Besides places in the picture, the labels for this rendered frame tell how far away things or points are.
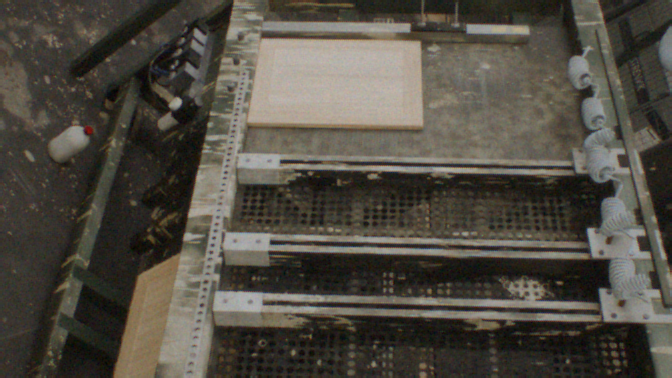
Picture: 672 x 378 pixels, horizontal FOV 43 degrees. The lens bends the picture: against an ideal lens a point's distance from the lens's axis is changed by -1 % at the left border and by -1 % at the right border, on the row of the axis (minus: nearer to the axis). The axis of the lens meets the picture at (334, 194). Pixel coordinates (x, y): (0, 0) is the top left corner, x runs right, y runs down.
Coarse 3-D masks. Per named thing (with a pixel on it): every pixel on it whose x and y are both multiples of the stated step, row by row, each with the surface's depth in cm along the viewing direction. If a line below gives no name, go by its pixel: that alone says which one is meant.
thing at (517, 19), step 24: (528, 24) 321; (336, 216) 260; (552, 216) 259; (336, 288) 242; (552, 288) 241; (576, 288) 241; (360, 336) 234; (384, 336) 234; (552, 336) 233; (312, 360) 227; (576, 360) 225
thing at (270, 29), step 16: (272, 32) 310; (288, 32) 310; (304, 32) 310; (320, 32) 309; (336, 32) 309; (352, 32) 309; (368, 32) 308; (384, 32) 308; (400, 32) 308; (416, 32) 307; (480, 32) 306; (496, 32) 306; (512, 32) 306; (528, 32) 306
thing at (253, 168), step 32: (256, 160) 261; (288, 160) 262; (320, 160) 261; (352, 160) 261; (384, 160) 260; (416, 160) 260; (448, 160) 260; (480, 160) 260; (512, 160) 259; (576, 160) 254
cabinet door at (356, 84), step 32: (288, 64) 300; (320, 64) 300; (352, 64) 299; (384, 64) 299; (416, 64) 298; (256, 96) 289; (288, 96) 289; (320, 96) 289; (352, 96) 288; (384, 96) 288; (416, 96) 287; (352, 128) 280; (384, 128) 280; (416, 128) 279
